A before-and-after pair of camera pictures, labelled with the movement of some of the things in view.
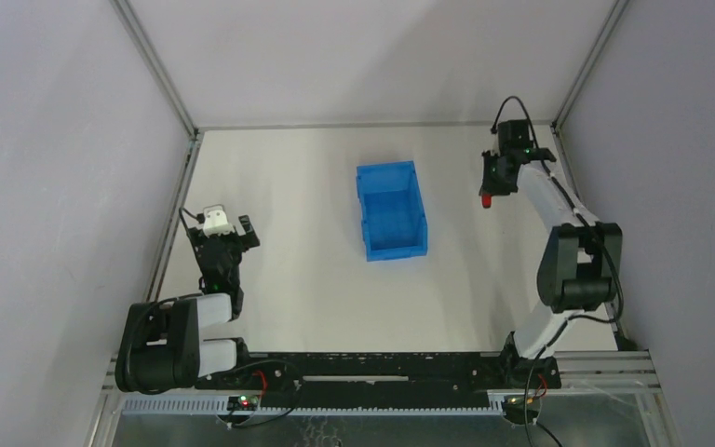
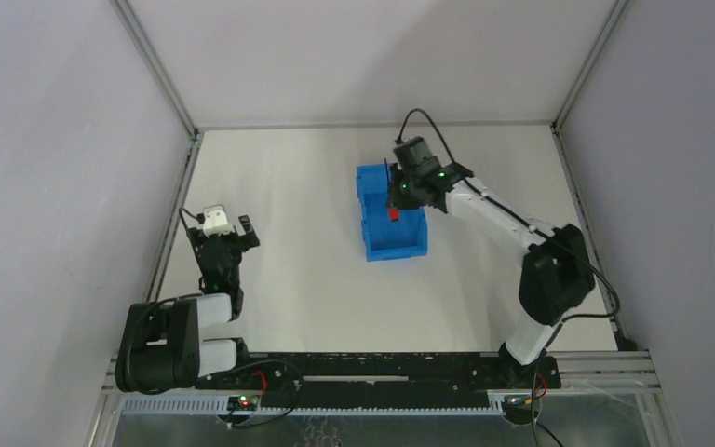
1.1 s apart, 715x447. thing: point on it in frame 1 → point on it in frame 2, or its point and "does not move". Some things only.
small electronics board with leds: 242,402 does not move
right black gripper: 500,170 → 405,201
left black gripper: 222,240 does not move
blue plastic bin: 392,212 does not move
